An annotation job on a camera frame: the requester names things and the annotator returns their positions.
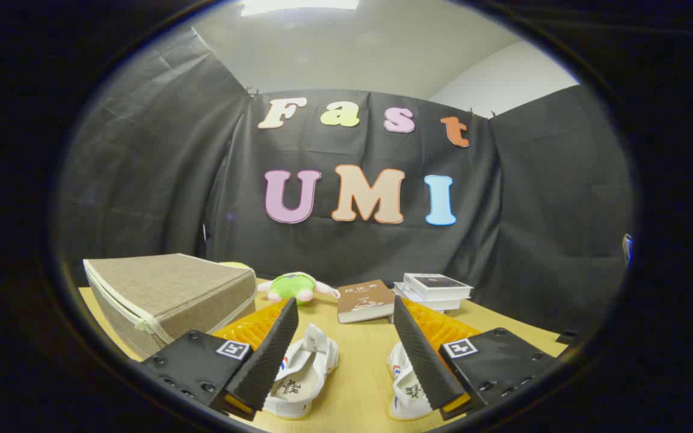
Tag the yellow plush toy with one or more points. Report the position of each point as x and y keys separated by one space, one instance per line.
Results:
x=236 y=265

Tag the white book dark cover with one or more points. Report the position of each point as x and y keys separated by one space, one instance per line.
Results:
x=437 y=282

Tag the black table clamp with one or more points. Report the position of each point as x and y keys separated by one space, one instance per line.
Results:
x=566 y=337

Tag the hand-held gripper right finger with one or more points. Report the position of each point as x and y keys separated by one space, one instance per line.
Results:
x=425 y=361

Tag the white canvas shoe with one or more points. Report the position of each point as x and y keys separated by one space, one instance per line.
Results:
x=403 y=391
x=305 y=373

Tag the glowing blue screen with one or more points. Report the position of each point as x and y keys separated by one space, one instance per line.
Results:
x=627 y=249

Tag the beige fabric storage box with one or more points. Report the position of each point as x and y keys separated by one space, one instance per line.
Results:
x=172 y=288

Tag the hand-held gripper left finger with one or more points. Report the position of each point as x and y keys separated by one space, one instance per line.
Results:
x=265 y=361

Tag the black backdrop cloth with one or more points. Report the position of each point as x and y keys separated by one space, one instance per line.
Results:
x=142 y=180

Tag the green plush toy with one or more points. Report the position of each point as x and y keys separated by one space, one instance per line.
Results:
x=292 y=285

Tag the brown cover book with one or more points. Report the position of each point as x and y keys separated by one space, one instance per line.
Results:
x=361 y=297

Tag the white thick book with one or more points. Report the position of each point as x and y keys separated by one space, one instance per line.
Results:
x=443 y=305

